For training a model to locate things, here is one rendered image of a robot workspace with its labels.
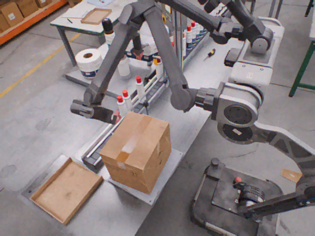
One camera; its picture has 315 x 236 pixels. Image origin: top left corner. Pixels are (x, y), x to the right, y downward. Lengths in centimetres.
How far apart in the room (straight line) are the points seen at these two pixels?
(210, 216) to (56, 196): 108
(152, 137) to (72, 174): 58
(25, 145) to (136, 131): 87
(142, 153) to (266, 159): 164
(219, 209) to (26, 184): 132
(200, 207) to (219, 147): 79
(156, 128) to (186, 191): 114
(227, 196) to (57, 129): 135
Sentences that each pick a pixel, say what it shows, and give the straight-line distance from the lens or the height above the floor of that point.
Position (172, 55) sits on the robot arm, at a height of 156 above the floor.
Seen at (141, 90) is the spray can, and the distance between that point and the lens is 163.
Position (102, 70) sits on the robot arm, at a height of 147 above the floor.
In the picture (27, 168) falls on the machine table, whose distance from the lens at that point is 171.
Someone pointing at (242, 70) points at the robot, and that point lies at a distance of 89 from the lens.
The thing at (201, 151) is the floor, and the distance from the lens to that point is 248.
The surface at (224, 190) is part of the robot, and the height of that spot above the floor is 26.
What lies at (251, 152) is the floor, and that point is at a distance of 256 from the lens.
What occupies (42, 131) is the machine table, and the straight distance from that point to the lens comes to 186.
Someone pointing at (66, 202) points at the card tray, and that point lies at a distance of 146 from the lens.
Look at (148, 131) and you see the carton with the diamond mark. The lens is 121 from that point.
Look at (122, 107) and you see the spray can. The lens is 151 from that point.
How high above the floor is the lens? 205
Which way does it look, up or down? 48 degrees down
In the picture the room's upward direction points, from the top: 7 degrees counter-clockwise
